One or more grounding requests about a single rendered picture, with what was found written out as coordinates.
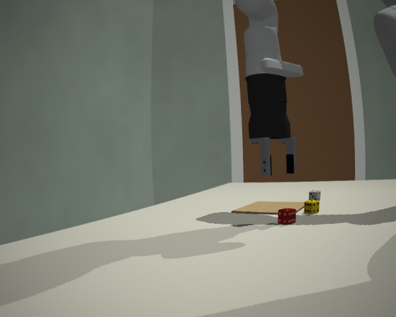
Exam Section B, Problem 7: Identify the yellow die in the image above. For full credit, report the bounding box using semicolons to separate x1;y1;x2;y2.
304;200;319;214

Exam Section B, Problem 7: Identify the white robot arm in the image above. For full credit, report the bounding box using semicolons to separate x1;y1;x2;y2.
235;0;396;78

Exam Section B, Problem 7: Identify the tan mat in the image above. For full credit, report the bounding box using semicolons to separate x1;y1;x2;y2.
232;201;304;215

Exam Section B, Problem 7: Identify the white die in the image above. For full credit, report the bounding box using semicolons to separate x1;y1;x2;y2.
309;190;321;201

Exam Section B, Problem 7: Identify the red die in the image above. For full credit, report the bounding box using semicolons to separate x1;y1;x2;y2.
278;208;296;225

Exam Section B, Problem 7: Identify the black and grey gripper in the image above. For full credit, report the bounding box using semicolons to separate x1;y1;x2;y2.
246;50;304;176

